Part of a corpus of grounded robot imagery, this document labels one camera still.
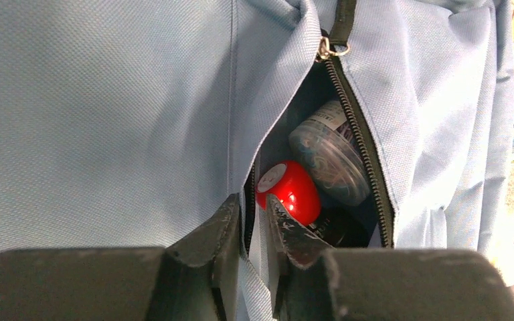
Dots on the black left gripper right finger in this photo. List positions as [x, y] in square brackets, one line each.
[310, 280]

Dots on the red knob toy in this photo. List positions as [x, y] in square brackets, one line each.
[297, 193]

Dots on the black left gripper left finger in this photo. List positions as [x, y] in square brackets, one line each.
[193, 279]

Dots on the blue student backpack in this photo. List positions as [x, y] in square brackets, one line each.
[129, 123]

